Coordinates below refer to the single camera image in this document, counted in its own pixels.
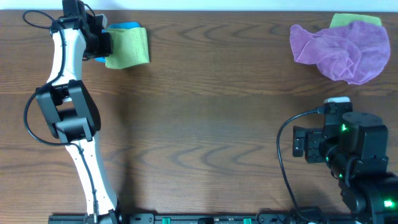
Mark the green microfiber cloth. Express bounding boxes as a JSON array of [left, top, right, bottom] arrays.
[[105, 27, 150, 70]]

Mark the purple crumpled cloth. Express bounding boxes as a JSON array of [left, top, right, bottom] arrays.
[[290, 21, 391, 85]]

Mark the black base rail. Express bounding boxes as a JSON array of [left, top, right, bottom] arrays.
[[47, 213, 357, 224]]

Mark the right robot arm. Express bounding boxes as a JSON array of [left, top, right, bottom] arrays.
[[292, 101, 397, 223]]

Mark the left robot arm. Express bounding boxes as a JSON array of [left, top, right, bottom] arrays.
[[31, 0, 123, 223]]

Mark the blue folded cloth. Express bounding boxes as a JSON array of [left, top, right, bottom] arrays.
[[95, 22, 141, 63]]

